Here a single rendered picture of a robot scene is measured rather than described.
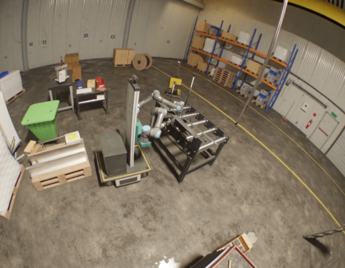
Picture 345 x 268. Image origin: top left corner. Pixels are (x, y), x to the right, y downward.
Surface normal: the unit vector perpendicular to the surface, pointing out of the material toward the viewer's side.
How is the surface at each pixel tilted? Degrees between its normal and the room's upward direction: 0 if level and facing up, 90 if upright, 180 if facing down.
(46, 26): 90
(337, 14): 90
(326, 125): 90
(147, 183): 0
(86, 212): 0
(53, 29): 90
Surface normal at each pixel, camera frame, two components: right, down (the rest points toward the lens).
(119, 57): 0.50, 0.62
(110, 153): 0.22, -0.76
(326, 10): -0.80, 0.22
